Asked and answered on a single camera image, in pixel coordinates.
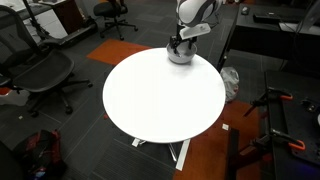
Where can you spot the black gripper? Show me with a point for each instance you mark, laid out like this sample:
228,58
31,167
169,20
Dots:
191,39

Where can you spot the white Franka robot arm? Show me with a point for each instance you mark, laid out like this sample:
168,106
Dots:
193,11

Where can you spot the grey ceramic bowl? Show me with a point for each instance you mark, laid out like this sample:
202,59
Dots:
181,59

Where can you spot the white plastic bag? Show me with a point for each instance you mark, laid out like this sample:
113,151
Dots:
230,83

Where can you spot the grey computer mouse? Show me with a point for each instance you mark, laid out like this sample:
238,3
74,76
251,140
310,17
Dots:
245,10

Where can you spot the black office desk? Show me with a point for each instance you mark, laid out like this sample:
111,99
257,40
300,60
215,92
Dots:
260,36

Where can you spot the black office chair with armrests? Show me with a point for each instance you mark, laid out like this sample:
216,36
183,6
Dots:
106,9

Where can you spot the black flat box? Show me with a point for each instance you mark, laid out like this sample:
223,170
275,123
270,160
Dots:
266,18

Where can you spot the white paper scrap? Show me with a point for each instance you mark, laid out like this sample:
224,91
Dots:
225,127

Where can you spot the white table base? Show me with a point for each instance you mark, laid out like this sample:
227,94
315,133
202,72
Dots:
183,155

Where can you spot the black electric scooter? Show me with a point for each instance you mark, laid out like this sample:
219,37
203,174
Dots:
68,38

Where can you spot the brown wooden cabinet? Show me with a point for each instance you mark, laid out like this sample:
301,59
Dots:
68,15

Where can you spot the grey flat device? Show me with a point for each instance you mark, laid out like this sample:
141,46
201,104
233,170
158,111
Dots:
310,20

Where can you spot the white desk with cabinet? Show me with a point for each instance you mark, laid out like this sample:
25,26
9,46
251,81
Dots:
53,23

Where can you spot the black mesh office chair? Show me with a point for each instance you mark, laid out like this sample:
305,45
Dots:
43,71

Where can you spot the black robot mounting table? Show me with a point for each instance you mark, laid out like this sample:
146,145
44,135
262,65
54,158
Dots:
290,163

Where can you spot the red and black bag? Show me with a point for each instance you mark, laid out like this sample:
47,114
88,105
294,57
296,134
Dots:
40,153

